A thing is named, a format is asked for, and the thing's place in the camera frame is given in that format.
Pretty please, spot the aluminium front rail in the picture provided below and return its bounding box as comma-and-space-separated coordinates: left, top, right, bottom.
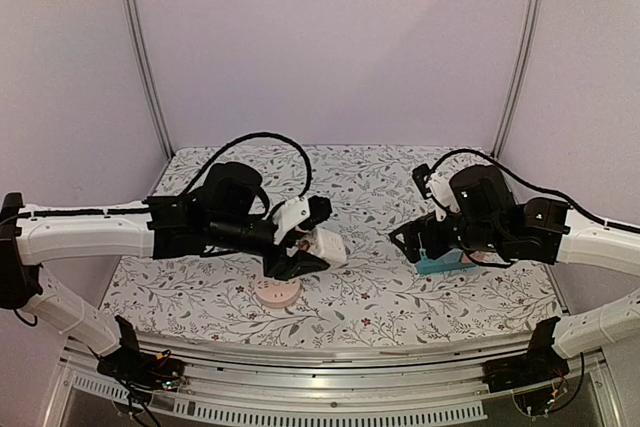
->
44, 331, 621, 427

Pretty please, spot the floral table mat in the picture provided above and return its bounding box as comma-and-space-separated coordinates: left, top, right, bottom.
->
101, 145, 562, 349

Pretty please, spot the round pink socket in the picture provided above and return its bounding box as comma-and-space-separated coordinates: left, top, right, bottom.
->
253, 278, 302, 309

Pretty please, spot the pink cube socket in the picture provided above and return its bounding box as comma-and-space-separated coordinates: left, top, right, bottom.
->
460, 253, 484, 264

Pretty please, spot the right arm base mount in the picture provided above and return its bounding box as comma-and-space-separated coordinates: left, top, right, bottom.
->
482, 316, 569, 417

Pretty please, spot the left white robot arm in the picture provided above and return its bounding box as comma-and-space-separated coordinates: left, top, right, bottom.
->
1, 162, 332, 381

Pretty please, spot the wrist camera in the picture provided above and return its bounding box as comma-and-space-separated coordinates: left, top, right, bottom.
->
272, 195, 332, 245
412, 164, 460, 222

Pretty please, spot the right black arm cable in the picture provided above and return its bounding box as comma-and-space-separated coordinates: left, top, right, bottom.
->
429, 148, 640, 234

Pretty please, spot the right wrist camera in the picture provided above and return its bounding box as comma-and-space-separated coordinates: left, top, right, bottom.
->
412, 164, 460, 222

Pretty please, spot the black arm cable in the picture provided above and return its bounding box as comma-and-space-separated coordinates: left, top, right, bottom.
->
19, 132, 312, 221
429, 148, 640, 234

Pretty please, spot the aluminium frame post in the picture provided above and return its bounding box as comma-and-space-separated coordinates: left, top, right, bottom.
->
491, 0, 543, 159
122, 0, 175, 160

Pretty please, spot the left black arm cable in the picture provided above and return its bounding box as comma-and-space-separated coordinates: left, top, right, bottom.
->
19, 132, 312, 221

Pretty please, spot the teal power strip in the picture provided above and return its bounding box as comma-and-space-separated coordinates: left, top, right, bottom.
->
415, 248, 471, 275

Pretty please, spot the left aluminium frame post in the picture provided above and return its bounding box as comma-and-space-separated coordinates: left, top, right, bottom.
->
122, 0, 175, 160

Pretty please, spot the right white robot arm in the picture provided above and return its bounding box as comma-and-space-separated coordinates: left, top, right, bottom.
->
389, 164, 639, 275

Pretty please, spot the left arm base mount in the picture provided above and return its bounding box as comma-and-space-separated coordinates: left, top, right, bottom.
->
92, 316, 186, 426

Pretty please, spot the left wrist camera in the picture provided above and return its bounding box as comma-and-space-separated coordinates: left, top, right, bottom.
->
272, 195, 332, 245

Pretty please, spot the right aluminium frame post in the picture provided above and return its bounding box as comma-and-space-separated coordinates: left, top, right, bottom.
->
491, 0, 543, 159

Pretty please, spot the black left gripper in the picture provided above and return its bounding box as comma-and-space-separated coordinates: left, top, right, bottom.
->
208, 215, 331, 281

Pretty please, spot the white cube socket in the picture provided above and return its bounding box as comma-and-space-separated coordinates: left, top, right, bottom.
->
298, 227, 347, 267

